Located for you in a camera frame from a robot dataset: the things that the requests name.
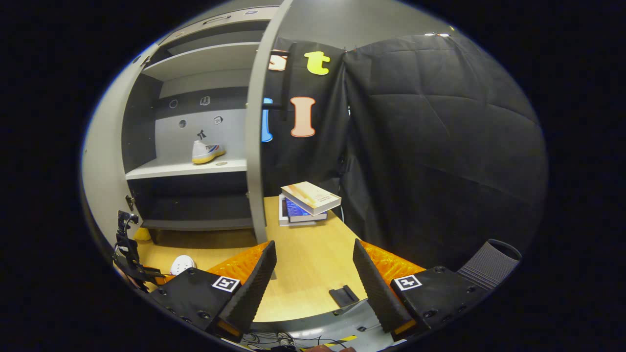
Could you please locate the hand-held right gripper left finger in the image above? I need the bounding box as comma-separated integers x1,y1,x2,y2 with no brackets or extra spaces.
146,240,277,343

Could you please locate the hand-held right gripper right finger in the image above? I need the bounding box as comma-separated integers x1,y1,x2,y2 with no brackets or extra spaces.
352,239,482,343

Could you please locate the white striped canvas shoe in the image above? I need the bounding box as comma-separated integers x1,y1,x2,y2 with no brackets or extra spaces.
170,254,197,276
191,140,227,165

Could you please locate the white cabinet door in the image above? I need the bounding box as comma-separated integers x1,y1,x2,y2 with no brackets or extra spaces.
81,43,162,245
246,0,294,245

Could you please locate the white shoe cabinet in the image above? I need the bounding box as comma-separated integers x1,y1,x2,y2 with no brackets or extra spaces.
122,6,279,245

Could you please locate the white cabinet drawer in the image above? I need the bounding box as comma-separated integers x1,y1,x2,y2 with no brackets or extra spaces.
159,6,279,47

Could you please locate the small black holder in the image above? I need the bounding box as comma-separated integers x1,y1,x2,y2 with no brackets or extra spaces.
328,285,360,308

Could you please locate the blue cover book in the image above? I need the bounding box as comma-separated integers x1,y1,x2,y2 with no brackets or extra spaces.
282,196,328,223

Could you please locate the tan cover book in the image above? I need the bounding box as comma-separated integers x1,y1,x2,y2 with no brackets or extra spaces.
281,181,342,216

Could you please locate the grey ribbed tube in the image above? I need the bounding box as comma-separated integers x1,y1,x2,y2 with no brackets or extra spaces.
457,239,522,292

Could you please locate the black backdrop cloth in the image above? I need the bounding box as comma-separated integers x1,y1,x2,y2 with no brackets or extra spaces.
259,32,548,274

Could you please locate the bundle of black cables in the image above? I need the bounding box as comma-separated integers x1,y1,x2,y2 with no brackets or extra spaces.
242,331,306,352

